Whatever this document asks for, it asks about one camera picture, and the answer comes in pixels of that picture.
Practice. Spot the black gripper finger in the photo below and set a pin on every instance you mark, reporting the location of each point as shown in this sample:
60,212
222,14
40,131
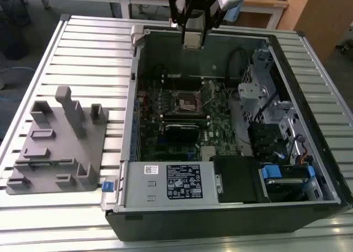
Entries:
186,37
207,28

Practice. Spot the silver square CPU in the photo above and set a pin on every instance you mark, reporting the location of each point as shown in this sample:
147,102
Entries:
193,39

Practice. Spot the metal locking lever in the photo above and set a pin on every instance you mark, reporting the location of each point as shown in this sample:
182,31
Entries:
209,102

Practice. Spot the black RAM slot bank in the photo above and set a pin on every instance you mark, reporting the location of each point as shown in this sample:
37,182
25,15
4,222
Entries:
182,83
187,115

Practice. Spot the CPU socket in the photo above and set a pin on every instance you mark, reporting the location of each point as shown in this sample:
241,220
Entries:
185,101

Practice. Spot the perforated metal drive cage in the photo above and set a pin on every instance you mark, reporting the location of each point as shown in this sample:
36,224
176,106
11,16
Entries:
252,90

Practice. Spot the green motherboard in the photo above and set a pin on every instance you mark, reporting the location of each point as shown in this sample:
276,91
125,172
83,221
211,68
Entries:
220,125

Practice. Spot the black graphics card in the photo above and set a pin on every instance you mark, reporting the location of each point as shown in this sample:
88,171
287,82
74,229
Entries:
182,133

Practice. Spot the silver chipset heatsink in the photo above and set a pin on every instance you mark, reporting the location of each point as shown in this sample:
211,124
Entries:
208,151

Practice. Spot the wooden cabinet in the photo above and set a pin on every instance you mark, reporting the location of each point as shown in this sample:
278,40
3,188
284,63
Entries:
325,15

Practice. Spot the black disk bay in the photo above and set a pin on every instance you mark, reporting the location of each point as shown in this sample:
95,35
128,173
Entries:
264,141

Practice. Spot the silver power supply unit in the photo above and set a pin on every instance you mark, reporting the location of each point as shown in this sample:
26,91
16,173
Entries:
138,185

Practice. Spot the hard disk in blue carrier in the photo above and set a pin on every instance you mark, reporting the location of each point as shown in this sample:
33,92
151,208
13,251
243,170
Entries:
271,172

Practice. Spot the grey parts rack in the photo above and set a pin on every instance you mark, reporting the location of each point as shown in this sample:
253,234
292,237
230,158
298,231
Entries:
69,147

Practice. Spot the blue case latch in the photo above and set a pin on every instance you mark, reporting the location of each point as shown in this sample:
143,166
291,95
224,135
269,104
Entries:
107,187

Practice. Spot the black office chair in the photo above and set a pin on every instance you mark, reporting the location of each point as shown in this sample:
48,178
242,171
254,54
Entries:
16,42

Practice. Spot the black PC case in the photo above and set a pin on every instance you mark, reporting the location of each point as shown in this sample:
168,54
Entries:
193,224

